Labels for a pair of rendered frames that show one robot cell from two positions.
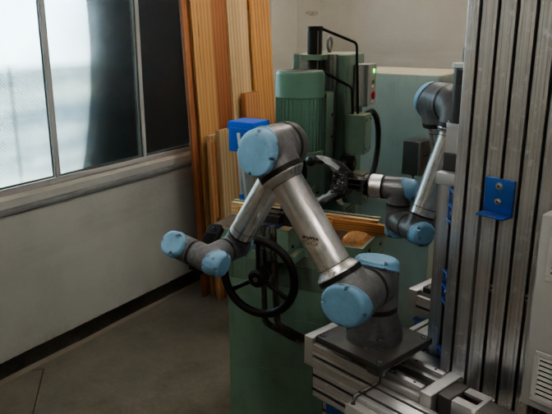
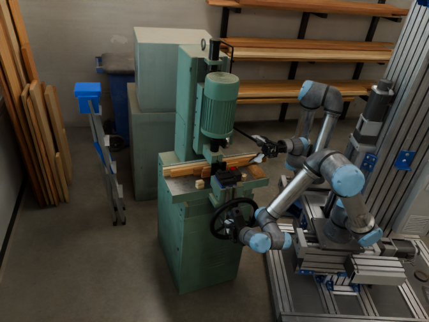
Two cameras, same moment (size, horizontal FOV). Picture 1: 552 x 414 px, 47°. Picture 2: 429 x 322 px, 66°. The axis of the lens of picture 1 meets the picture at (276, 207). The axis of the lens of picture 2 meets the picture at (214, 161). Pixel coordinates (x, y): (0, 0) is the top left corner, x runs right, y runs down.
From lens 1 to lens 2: 1.79 m
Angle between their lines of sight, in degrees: 50
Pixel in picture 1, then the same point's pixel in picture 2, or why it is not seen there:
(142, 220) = not seen: outside the picture
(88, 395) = not seen: outside the picture
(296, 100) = (230, 101)
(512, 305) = (395, 199)
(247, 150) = (348, 184)
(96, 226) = not seen: outside the picture
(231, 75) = (9, 34)
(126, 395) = (87, 312)
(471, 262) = (380, 186)
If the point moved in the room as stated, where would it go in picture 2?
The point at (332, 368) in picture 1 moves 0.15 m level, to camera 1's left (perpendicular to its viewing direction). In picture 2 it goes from (319, 255) to (305, 271)
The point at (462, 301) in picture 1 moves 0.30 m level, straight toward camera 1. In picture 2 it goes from (369, 202) to (421, 239)
